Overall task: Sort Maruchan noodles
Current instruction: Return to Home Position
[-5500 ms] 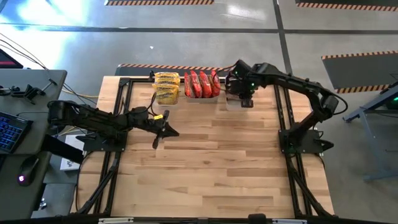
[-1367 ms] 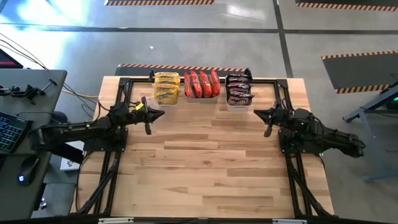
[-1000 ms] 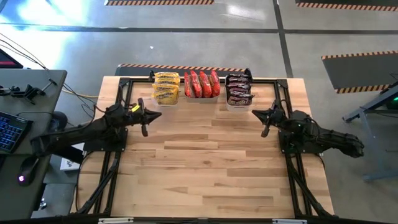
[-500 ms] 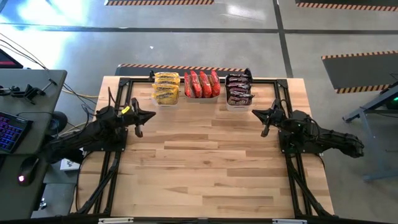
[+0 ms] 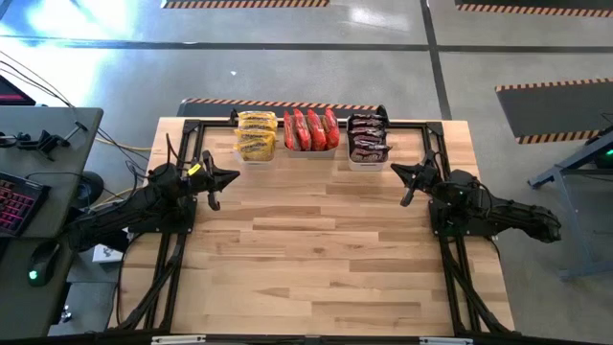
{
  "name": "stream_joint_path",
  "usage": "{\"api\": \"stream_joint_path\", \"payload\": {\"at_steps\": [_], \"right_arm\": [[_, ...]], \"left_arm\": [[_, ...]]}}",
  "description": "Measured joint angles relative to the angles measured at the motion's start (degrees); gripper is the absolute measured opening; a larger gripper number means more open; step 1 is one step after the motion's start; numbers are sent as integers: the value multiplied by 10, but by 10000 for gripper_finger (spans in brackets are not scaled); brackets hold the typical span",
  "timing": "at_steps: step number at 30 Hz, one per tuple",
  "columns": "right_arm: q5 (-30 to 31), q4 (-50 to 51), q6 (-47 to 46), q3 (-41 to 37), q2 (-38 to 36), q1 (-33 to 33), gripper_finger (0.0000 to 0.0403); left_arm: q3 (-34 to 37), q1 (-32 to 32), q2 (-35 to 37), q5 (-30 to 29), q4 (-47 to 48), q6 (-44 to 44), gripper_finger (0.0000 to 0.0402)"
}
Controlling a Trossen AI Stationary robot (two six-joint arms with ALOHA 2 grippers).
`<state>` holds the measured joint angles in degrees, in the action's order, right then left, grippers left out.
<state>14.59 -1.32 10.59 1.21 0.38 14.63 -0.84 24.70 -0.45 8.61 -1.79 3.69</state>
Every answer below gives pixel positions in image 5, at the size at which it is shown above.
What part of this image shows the black floor cable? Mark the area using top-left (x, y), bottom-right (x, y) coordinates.
top-left (0, 50), bottom-right (73, 109)

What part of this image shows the white plastic bin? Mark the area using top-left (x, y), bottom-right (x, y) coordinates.
top-left (346, 113), bottom-right (391, 173)

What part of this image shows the clear plastic bin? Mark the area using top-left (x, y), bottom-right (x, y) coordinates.
top-left (233, 110), bottom-right (279, 171)

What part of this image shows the black desk clamp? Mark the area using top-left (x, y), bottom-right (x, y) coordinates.
top-left (0, 127), bottom-right (72, 155)

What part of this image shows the black device with green light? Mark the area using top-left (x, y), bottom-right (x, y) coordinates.
top-left (593, 143), bottom-right (613, 170)

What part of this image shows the black round base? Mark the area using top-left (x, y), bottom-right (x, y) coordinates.
top-left (76, 171), bottom-right (105, 206)

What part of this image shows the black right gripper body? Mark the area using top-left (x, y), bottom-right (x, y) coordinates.
top-left (399, 149), bottom-right (445, 208)

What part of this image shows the yellow cable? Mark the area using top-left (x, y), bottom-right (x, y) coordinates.
top-left (94, 136), bottom-right (154, 153)

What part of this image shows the black aluminium table frame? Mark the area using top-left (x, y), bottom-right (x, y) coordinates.
top-left (108, 105), bottom-right (517, 336)

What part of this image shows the grey office desk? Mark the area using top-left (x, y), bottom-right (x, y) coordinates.
top-left (0, 105), bottom-right (104, 339)

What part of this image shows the black mat with striped edge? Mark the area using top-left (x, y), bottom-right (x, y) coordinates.
top-left (453, 0), bottom-right (613, 19)
top-left (494, 78), bottom-right (613, 146)
top-left (160, 0), bottom-right (331, 10)
top-left (175, 97), bottom-right (390, 120)

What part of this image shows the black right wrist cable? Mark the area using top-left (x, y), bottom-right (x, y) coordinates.
top-left (432, 150), bottom-right (452, 186)

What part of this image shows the black computer mouse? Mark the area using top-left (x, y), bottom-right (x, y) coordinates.
top-left (26, 239), bottom-right (62, 288)

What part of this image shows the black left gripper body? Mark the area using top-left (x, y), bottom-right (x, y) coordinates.
top-left (184, 150), bottom-right (222, 212)

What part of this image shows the white bracket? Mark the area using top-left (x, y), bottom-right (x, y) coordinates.
top-left (150, 333), bottom-right (208, 345)
top-left (419, 336), bottom-right (475, 345)

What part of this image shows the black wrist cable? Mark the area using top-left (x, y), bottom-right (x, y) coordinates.
top-left (432, 150), bottom-right (452, 186)
top-left (165, 132), bottom-right (186, 169)

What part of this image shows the blue-grey table stand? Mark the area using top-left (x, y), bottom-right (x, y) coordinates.
top-left (526, 125), bottom-right (613, 283)

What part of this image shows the backlit black keyboard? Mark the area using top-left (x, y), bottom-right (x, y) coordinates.
top-left (0, 171), bottom-right (52, 240)

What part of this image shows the black monitor with red stripe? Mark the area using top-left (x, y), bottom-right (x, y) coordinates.
top-left (0, 74), bottom-right (37, 107)

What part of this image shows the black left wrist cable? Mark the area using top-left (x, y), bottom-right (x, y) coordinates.
top-left (165, 132), bottom-right (186, 169)

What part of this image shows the red Maruchan noodle pack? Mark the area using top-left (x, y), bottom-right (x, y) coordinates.
top-left (292, 107), bottom-right (313, 152)
top-left (323, 107), bottom-right (342, 150)
top-left (306, 108), bottom-right (329, 152)
top-left (283, 110), bottom-right (301, 152)

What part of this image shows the grey plastic bin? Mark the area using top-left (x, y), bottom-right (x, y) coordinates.
top-left (284, 113), bottom-right (340, 160)

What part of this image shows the white box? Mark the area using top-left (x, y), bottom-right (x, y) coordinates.
top-left (92, 241), bottom-right (126, 265)

